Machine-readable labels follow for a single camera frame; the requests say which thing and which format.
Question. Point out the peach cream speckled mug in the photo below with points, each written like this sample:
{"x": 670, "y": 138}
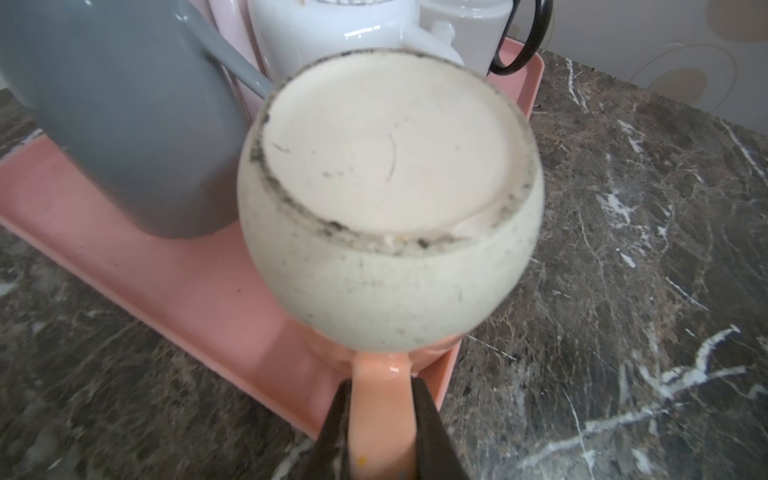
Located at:
{"x": 390, "y": 201}

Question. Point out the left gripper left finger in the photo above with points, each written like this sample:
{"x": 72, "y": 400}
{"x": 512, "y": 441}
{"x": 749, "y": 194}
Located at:
{"x": 329, "y": 458}

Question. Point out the pink mug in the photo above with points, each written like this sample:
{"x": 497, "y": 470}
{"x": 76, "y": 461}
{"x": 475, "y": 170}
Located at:
{"x": 231, "y": 19}

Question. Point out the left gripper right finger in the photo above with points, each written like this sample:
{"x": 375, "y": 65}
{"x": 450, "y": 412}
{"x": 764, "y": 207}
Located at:
{"x": 436, "y": 456}

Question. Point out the white mug black rim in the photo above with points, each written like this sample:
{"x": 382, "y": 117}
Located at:
{"x": 480, "y": 27}

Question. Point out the small grey mug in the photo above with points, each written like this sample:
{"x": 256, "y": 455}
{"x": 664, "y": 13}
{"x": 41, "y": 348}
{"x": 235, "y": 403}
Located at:
{"x": 139, "y": 95}

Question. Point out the white ceramic mug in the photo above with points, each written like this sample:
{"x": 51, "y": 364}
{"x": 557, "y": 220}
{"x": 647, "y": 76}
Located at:
{"x": 291, "y": 34}

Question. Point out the pink plastic tray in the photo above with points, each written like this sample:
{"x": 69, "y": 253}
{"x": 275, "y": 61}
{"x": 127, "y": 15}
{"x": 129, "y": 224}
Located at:
{"x": 206, "y": 294}

